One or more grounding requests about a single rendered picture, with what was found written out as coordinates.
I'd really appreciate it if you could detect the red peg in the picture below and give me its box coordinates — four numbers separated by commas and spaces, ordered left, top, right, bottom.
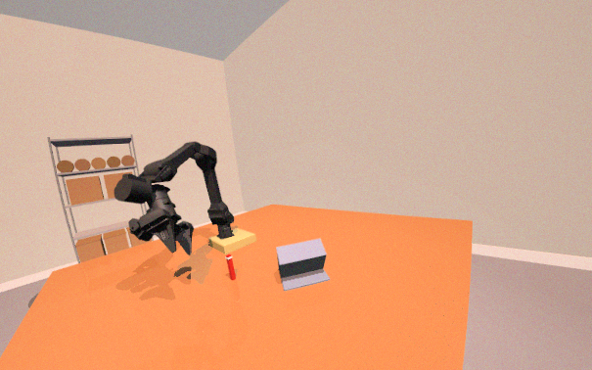
225, 254, 236, 280

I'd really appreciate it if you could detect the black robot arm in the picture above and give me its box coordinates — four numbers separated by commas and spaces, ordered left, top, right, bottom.
114, 142, 235, 242

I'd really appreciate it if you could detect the grey square panel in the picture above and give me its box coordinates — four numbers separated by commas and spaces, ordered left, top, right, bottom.
276, 238, 331, 291

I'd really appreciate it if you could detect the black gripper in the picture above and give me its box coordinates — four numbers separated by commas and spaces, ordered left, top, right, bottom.
138, 198, 195, 255

